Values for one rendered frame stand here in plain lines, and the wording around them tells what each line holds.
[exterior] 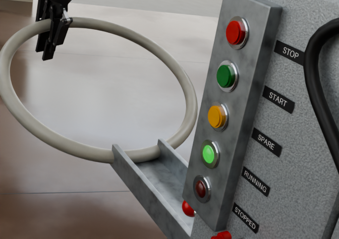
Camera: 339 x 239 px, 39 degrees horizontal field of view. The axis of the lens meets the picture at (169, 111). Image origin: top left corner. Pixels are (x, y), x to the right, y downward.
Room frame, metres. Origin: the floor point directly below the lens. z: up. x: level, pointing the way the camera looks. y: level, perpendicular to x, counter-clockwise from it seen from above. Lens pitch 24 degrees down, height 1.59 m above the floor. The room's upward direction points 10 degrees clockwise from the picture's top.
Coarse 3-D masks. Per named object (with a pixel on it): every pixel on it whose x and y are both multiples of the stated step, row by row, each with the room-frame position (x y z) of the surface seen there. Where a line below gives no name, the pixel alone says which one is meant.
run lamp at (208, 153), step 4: (204, 148) 0.52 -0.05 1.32; (208, 148) 0.52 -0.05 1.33; (204, 152) 0.52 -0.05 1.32; (208, 152) 0.51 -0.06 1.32; (212, 152) 0.51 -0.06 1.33; (204, 156) 0.52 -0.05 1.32; (208, 156) 0.51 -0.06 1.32; (212, 156) 0.51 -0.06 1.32; (208, 160) 0.51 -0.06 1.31; (212, 160) 0.51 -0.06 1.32
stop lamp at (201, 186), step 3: (198, 183) 0.52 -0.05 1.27; (201, 183) 0.52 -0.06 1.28; (195, 186) 0.52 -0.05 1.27; (198, 186) 0.52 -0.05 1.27; (201, 186) 0.51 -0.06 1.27; (204, 186) 0.51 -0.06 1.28; (195, 189) 0.52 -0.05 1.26; (198, 189) 0.51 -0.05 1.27; (201, 189) 0.51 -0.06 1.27; (204, 189) 0.51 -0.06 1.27; (198, 192) 0.51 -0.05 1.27; (201, 192) 0.51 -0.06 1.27; (204, 192) 0.51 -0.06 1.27; (198, 195) 0.51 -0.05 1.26; (201, 195) 0.51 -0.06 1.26; (204, 195) 0.51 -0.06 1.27
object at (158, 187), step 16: (112, 144) 0.87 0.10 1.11; (160, 144) 0.92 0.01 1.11; (128, 160) 0.82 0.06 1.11; (160, 160) 0.92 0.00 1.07; (176, 160) 0.87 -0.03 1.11; (128, 176) 0.80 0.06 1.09; (144, 176) 0.77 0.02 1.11; (160, 176) 0.85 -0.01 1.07; (176, 176) 0.86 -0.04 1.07; (144, 192) 0.75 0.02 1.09; (160, 192) 0.80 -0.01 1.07; (176, 192) 0.81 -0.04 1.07; (144, 208) 0.74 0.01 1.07; (160, 208) 0.70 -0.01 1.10; (176, 208) 0.75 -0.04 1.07; (160, 224) 0.69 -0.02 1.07; (176, 224) 0.66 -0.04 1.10; (192, 224) 0.71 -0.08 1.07
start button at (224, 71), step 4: (220, 68) 0.52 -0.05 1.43; (224, 68) 0.51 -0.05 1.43; (228, 68) 0.51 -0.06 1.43; (220, 72) 0.52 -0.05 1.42; (224, 72) 0.51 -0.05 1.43; (228, 72) 0.51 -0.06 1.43; (232, 72) 0.51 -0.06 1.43; (216, 76) 0.52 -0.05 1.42; (220, 76) 0.52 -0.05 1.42; (224, 76) 0.51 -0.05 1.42; (228, 76) 0.51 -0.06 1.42; (232, 76) 0.51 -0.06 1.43; (220, 80) 0.52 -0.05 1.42; (224, 80) 0.51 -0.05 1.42; (228, 80) 0.51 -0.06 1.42; (232, 80) 0.51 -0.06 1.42; (220, 84) 0.51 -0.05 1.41; (224, 84) 0.51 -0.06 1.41; (228, 84) 0.51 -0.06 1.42
